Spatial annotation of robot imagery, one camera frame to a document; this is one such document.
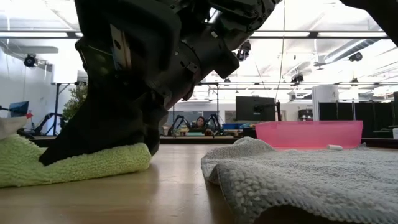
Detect black box appliance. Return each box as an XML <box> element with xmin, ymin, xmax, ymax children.
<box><xmin>298</xmin><ymin>108</ymin><xmax>315</xmax><ymax>123</ymax></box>

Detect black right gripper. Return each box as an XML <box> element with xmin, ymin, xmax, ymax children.
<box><xmin>75</xmin><ymin>0</ymin><xmax>241</xmax><ymax>156</ymax></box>

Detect black metal frame stand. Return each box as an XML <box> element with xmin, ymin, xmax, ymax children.
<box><xmin>192</xmin><ymin>82</ymin><xmax>220</xmax><ymax>135</ymax></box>

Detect green microfiber towel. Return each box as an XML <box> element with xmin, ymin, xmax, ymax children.
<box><xmin>0</xmin><ymin>116</ymin><xmax>152</xmax><ymax>189</ymax></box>

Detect person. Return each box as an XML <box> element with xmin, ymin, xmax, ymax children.
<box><xmin>189</xmin><ymin>115</ymin><xmax>219</xmax><ymax>137</ymax></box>

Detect blue-screen monitor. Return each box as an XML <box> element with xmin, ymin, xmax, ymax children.
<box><xmin>8</xmin><ymin>100</ymin><xmax>30</xmax><ymax>118</ymax></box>

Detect grey microfiber towel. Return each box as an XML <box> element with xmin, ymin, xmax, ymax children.
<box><xmin>200</xmin><ymin>136</ymin><xmax>398</xmax><ymax>224</ymax></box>

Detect black computer monitor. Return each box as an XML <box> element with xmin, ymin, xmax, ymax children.
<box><xmin>235</xmin><ymin>96</ymin><xmax>277</xmax><ymax>123</ymax></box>

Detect black partition panels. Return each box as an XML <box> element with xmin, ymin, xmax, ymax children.
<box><xmin>318</xmin><ymin>100</ymin><xmax>398</xmax><ymax>139</ymax></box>

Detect green bushy plant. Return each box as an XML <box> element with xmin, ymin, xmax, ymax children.
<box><xmin>62</xmin><ymin>83</ymin><xmax>90</xmax><ymax>123</ymax></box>

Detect pink translucent plastic basket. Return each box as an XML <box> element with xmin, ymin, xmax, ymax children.
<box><xmin>254</xmin><ymin>120</ymin><xmax>364</xmax><ymax>151</ymax></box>

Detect blue storage bin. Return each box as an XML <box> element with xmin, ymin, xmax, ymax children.
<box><xmin>221</xmin><ymin>123</ymin><xmax>247</xmax><ymax>131</ymax></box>

